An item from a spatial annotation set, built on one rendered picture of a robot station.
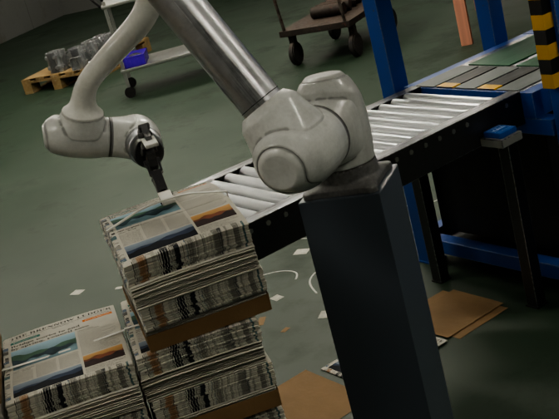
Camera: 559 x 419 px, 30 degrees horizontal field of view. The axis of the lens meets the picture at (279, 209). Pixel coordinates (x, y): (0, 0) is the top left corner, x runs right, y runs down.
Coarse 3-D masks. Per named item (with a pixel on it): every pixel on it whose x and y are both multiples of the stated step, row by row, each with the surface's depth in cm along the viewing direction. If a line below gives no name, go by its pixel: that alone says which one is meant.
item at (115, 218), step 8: (200, 184) 258; (208, 184) 253; (176, 192) 256; (184, 192) 252; (152, 200) 255; (176, 200) 245; (184, 200) 243; (128, 208) 256; (136, 208) 251; (152, 208) 245; (160, 208) 242; (112, 216) 251; (120, 216) 246; (104, 224) 242; (104, 232) 251
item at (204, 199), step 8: (192, 200) 242; (200, 200) 240; (208, 200) 238; (168, 208) 241; (176, 208) 239; (184, 208) 238; (192, 208) 236; (136, 216) 240; (144, 216) 239; (152, 216) 237; (160, 216) 236; (112, 224) 239; (120, 224) 238; (128, 224) 236; (136, 224) 234; (112, 232) 234
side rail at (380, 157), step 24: (504, 96) 359; (456, 120) 347; (480, 120) 351; (504, 120) 358; (408, 144) 335; (432, 144) 340; (456, 144) 346; (480, 144) 353; (408, 168) 335; (432, 168) 341; (264, 216) 304; (288, 216) 310; (264, 240) 306; (288, 240) 311
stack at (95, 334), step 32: (64, 320) 258; (96, 320) 254; (128, 320) 249; (256, 320) 232; (32, 352) 244; (64, 352) 240; (96, 352) 236; (128, 352) 232; (160, 352) 228; (192, 352) 230; (224, 352) 232; (256, 352) 234; (32, 384) 228; (64, 384) 224; (96, 384) 226; (128, 384) 228; (160, 384) 230; (192, 384) 232; (224, 384) 234; (256, 384) 236; (0, 416) 222; (32, 416) 224; (64, 416) 225; (96, 416) 227; (128, 416) 230; (160, 416) 232; (192, 416) 234; (256, 416) 238
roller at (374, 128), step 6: (372, 126) 366; (378, 126) 363; (384, 126) 361; (390, 126) 359; (396, 126) 357; (378, 132) 362; (384, 132) 359; (390, 132) 357; (396, 132) 355; (402, 132) 352; (408, 132) 350; (414, 132) 348; (420, 132) 345
